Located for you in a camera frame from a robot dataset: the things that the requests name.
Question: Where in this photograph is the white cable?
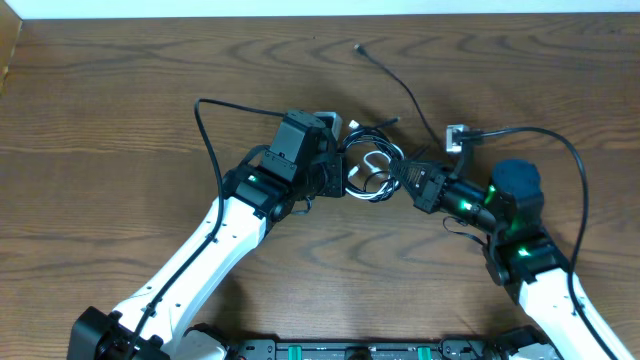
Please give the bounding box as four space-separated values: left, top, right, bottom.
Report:
344 119 405 199

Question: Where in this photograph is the thin black cable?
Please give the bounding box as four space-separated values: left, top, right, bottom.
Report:
353 43 451 164

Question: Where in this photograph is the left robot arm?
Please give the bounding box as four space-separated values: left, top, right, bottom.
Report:
67 110 344 359

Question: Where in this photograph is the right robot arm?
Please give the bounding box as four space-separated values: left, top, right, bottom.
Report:
390 159 632 359

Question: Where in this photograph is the cardboard panel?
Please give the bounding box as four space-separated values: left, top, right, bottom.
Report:
0 0 23 88

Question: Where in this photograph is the left camera cable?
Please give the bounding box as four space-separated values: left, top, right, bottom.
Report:
124 97 286 360

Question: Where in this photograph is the camera cable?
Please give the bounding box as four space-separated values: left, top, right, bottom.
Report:
459 126 626 360
124 97 286 360

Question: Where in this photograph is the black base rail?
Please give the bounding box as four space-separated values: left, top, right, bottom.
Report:
225 337 501 360

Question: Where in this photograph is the right camera cable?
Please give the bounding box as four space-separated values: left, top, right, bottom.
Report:
459 126 626 360

